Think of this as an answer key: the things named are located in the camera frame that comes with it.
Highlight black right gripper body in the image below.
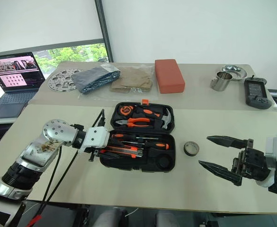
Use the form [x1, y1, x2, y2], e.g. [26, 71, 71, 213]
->
[232, 139, 273, 183]

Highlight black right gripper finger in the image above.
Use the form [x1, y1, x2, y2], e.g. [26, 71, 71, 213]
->
[198, 160, 245, 187]
[206, 135, 249, 150]

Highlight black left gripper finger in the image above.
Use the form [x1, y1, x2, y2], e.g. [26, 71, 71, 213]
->
[106, 135, 121, 148]
[98, 151, 114, 160]

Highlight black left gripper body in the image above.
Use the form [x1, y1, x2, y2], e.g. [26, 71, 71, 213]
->
[88, 144, 111, 163]

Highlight orange black utility knife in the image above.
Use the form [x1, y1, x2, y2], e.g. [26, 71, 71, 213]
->
[104, 146, 144, 158]

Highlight black tool case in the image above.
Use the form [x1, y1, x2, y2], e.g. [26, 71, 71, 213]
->
[99, 99, 177, 174]

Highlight orange black screwdriver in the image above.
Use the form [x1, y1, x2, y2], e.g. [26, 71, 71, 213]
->
[110, 133, 160, 142]
[120, 140, 170, 150]

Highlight orange black tape measure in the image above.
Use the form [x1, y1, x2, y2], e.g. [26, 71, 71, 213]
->
[119, 105, 134, 117]

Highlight dark tape roll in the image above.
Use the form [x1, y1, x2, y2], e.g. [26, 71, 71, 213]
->
[183, 141, 200, 157]

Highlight black handheld controller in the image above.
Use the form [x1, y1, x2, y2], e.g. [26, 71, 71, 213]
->
[244, 75, 273, 110]

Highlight stainless steel cup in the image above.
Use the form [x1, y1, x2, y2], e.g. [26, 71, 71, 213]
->
[210, 71, 234, 92]

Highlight grey rounded shape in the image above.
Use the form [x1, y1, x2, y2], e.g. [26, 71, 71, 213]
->
[97, 208, 127, 227]

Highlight beige cloth in bag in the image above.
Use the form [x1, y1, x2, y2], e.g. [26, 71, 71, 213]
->
[109, 67, 153, 94]

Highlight stainless steel dish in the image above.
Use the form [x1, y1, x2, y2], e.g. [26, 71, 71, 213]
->
[221, 64, 248, 81]

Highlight round perforated metal plate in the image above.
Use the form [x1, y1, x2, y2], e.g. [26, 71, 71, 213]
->
[47, 68, 85, 91]

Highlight red-orange rectangular case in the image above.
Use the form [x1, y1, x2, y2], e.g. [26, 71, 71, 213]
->
[154, 59, 186, 94]

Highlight open laptop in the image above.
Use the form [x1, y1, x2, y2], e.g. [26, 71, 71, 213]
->
[0, 52, 46, 119]

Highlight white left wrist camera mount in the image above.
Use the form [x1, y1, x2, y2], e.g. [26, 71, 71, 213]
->
[80, 126, 111, 154]

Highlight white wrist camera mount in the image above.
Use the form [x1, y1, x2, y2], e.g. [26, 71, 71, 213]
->
[256, 134, 277, 189]
[80, 126, 111, 154]

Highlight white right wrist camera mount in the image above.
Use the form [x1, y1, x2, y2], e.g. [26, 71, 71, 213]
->
[256, 134, 277, 189]

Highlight orange handled pliers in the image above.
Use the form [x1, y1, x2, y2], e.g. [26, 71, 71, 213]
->
[116, 117, 153, 129]

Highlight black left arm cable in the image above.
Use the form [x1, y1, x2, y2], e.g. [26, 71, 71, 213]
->
[39, 144, 63, 211]
[27, 109, 106, 227]

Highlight claw hammer black orange handle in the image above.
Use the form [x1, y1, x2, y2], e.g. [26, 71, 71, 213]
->
[133, 107, 174, 131]

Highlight black window frame post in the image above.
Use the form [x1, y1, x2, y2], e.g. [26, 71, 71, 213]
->
[94, 0, 115, 63]

